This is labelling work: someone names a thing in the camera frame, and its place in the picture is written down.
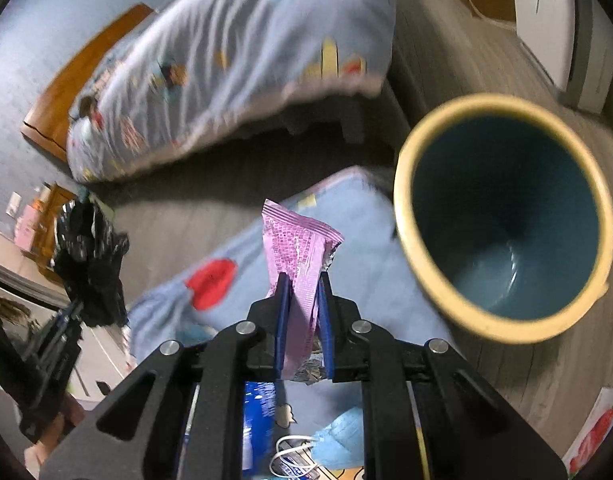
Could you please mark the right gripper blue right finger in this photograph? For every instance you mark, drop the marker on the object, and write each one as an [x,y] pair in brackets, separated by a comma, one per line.
[323,291]

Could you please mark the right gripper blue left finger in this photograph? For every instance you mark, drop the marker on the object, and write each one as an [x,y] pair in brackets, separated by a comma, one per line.
[283,295]

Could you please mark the purple snack wrapper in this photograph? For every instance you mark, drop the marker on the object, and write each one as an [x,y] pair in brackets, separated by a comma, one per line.
[302,247]

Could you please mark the black plastic bag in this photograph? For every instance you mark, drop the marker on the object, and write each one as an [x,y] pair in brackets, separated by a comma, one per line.
[87,257]

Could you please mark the blue face mask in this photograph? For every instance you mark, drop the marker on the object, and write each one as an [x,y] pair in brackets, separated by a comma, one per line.
[340,445]

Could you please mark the yellow rim teal trash bin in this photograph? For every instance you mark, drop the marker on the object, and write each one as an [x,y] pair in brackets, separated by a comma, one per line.
[505,217]

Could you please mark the blue cartoon pillow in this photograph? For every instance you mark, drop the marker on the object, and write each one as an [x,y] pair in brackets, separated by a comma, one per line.
[344,226]

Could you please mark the pink box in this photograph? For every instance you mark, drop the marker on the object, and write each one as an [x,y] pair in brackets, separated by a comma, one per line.
[25,228]

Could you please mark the small printed blister wrapper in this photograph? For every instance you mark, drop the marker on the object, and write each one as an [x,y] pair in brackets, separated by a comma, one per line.
[292,458]

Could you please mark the wooden nightstand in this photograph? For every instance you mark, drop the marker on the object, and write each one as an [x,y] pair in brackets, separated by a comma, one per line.
[48,204]

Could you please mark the wooden bed headboard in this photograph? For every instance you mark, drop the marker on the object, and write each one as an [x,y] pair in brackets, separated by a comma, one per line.
[47,123]

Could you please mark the blue cartoon duvet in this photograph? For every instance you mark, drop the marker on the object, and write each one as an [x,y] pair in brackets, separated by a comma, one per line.
[192,73]

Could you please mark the blue white printed bag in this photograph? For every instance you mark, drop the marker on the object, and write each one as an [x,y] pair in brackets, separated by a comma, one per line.
[592,434]

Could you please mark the white air purifier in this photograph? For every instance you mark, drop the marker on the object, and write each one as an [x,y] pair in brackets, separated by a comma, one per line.
[571,43]

